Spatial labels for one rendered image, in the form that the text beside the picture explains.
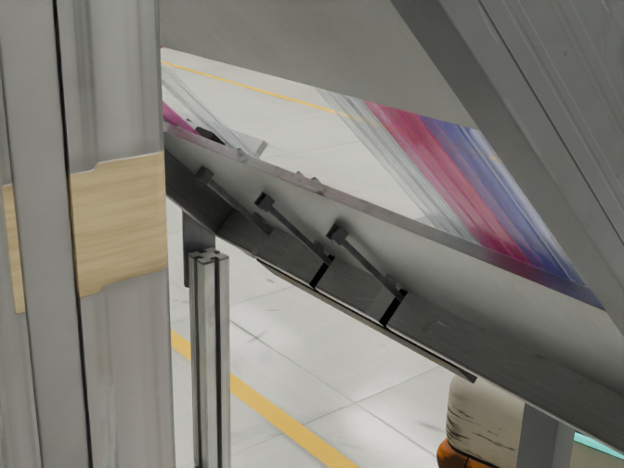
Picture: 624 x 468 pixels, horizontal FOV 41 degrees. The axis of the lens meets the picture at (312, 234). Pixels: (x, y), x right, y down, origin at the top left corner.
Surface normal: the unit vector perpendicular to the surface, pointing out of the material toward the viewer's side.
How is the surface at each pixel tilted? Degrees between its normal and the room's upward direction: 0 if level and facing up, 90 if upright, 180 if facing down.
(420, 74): 136
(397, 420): 0
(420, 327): 46
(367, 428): 0
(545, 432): 90
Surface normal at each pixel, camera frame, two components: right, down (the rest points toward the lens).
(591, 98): 0.63, 0.29
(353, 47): -0.56, 0.81
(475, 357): -0.54, -0.51
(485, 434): -0.61, 0.27
